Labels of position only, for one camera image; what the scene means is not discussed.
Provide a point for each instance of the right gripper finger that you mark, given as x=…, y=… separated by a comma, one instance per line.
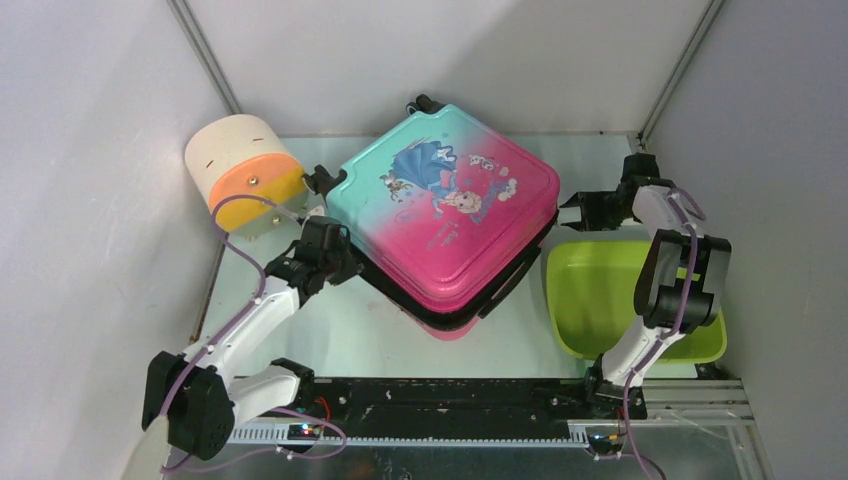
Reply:
x=580, y=200
x=574, y=220

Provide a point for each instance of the lime green plastic tray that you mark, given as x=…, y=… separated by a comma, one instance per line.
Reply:
x=589, y=290

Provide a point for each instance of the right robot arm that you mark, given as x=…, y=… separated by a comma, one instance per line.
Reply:
x=681, y=282

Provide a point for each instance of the pink teal cartoon suitcase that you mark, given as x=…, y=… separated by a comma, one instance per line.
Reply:
x=445, y=214

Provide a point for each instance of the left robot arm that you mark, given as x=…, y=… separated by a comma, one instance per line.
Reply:
x=194, y=400

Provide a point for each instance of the cream orange cylindrical container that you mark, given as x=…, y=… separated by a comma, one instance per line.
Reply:
x=241, y=154

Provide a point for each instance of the grey cable duct strip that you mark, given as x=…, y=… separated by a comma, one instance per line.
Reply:
x=302, y=434

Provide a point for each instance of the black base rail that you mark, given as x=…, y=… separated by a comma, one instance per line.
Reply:
x=464, y=408

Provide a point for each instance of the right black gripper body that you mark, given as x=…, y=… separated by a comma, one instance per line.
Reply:
x=607, y=213

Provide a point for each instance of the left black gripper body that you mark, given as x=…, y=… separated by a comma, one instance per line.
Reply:
x=340, y=265

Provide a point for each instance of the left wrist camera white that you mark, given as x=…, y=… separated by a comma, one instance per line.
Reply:
x=318, y=211

